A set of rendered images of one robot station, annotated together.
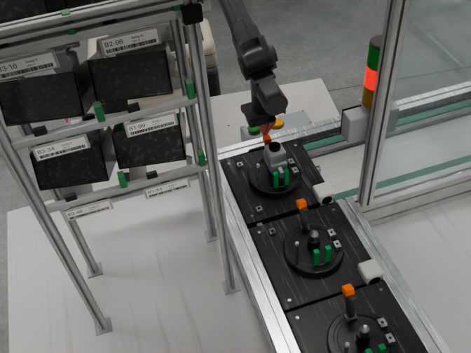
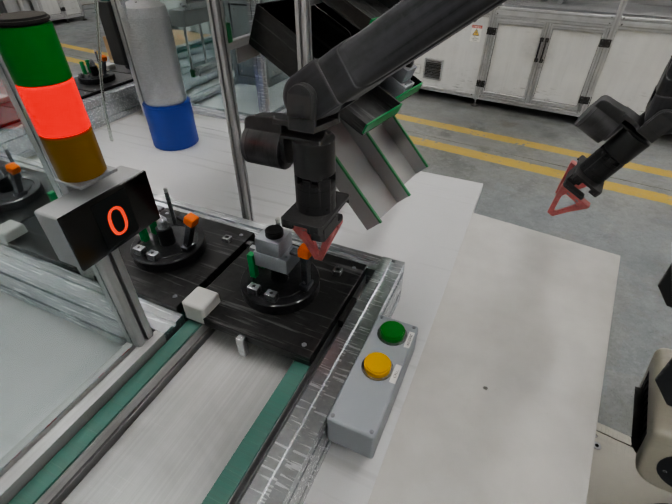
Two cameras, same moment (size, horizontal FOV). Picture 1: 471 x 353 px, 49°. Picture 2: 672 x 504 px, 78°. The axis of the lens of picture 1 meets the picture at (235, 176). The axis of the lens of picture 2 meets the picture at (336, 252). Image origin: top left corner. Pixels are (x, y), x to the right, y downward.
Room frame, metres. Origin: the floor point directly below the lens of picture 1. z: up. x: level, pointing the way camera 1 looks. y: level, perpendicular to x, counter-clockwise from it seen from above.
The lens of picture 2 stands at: (1.36, -0.47, 1.48)
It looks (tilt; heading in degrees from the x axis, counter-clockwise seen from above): 38 degrees down; 128
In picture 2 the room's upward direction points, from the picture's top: straight up
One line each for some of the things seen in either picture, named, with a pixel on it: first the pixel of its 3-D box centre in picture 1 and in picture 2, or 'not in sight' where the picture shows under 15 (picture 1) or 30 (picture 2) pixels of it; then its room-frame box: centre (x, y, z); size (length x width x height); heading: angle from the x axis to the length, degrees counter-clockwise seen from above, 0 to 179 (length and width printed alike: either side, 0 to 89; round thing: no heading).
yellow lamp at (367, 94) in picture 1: (374, 93); (74, 152); (0.88, -0.32, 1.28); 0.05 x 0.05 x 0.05
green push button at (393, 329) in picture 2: (254, 129); (392, 333); (1.16, -0.07, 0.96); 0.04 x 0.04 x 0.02
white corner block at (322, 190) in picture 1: (323, 194); (202, 305); (0.88, -0.22, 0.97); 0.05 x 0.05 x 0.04; 13
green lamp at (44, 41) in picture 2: (380, 54); (32, 52); (0.88, -0.32, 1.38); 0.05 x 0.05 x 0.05
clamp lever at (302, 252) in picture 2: (268, 149); (301, 263); (0.99, -0.10, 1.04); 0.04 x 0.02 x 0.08; 13
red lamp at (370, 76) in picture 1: (377, 74); (55, 105); (0.88, -0.32, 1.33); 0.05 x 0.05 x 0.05
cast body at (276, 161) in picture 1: (276, 157); (270, 245); (0.94, -0.11, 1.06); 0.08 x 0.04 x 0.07; 13
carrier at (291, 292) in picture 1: (313, 241); (164, 232); (0.70, -0.17, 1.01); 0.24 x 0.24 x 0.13; 13
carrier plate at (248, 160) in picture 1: (275, 181); (281, 289); (0.95, -0.11, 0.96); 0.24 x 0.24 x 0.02; 13
